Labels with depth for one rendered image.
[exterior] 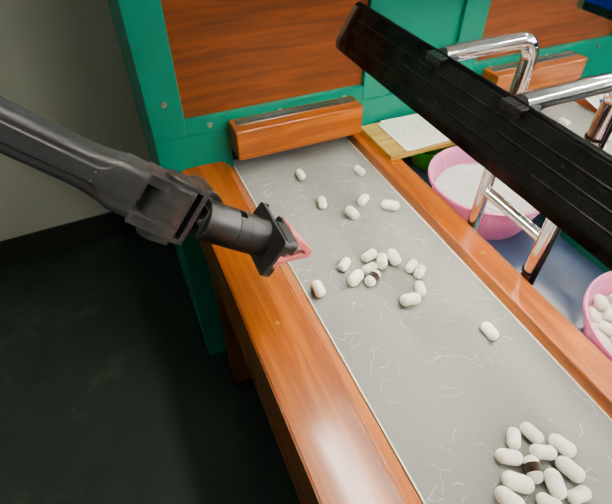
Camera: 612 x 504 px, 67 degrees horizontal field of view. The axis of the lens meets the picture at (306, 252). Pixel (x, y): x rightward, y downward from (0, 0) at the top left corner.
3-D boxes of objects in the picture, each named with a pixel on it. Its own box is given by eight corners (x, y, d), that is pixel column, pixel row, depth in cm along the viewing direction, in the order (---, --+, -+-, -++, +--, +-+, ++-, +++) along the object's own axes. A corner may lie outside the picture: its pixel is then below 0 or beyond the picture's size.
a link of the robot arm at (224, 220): (190, 244, 59) (210, 206, 57) (174, 220, 64) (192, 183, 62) (234, 256, 63) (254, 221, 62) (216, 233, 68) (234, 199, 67)
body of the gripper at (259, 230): (271, 203, 71) (231, 188, 66) (296, 247, 64) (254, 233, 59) (248, 235, 73) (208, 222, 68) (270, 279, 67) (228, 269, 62)
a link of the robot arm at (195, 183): (138, 237, 56) (172, 176, 54) (118, 197, 64) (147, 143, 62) (219, 263, 64) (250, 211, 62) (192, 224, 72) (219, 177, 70)
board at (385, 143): (390, 161, 105) (391, 156, 105) (359, 130, 115) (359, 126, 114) (505, 131, 115) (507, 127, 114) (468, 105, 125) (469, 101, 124)
